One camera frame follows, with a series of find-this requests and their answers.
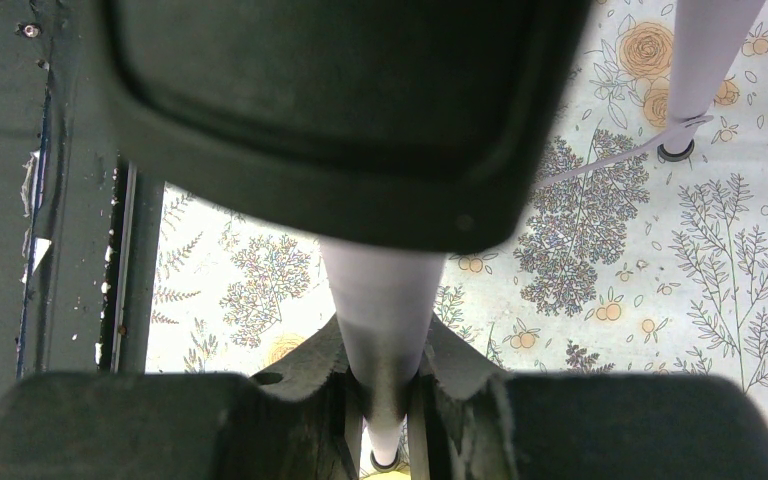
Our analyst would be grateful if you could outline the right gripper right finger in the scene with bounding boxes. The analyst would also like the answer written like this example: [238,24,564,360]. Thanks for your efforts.
[408,320,768,479]

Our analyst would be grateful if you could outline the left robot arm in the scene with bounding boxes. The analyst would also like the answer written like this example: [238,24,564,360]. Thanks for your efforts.
[86,0,592,253]

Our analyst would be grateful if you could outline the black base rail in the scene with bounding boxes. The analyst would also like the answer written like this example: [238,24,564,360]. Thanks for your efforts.
[0,1,164,396]

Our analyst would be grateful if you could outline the yellow sheet music page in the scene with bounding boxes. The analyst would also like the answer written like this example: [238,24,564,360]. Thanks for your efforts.
[361,468,411,480]

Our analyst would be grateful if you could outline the pink music stand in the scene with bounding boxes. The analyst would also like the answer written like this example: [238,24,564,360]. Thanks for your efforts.
[321,1,763,472]

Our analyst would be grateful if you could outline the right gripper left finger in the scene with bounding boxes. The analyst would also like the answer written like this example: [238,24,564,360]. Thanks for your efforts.
[0,321,361,479]

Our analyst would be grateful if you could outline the floral table mat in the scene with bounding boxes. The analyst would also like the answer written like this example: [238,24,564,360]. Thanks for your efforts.
[146,2,768,420]

